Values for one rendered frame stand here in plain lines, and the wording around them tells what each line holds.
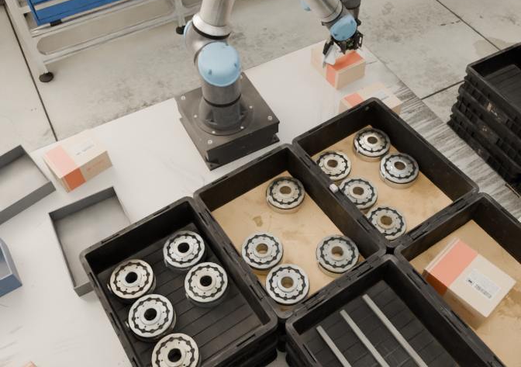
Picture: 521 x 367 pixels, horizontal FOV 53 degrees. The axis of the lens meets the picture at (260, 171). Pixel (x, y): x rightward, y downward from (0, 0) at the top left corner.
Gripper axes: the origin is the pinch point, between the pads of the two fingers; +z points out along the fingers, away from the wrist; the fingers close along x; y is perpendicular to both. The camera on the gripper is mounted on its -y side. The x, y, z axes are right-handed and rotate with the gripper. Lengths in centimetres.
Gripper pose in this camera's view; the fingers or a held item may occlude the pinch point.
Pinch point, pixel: (337, 59)
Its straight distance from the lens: 191.9
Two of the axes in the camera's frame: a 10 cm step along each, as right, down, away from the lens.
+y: 5.2, 6.7, -5.3
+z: 0.3, 6.1, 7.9
